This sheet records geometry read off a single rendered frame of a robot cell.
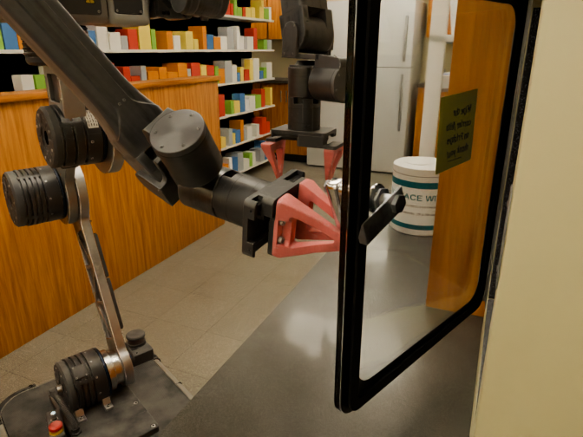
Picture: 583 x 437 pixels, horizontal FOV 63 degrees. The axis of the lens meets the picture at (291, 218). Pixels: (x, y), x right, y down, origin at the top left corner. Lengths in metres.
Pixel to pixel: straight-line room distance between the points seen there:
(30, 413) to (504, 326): 1.61
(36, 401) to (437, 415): 1.48
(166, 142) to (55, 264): 2.20
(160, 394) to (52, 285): 1.11
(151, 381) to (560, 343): 1.56
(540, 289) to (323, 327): 0.41
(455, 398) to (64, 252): 2.29
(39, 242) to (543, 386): 2.37
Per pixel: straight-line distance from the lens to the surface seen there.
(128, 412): 1.68
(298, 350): 0.67
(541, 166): 0.33
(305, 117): 0.83
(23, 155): 2.46
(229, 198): 0.51
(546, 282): 0.36
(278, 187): 0.49
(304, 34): 0.81
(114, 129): 0.56
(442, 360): 0.68
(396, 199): 0.40
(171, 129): 0.49
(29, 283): 2.58
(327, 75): 0.77
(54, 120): 1.17
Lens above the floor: 1.32
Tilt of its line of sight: 20 degrees down
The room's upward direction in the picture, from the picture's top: straight up
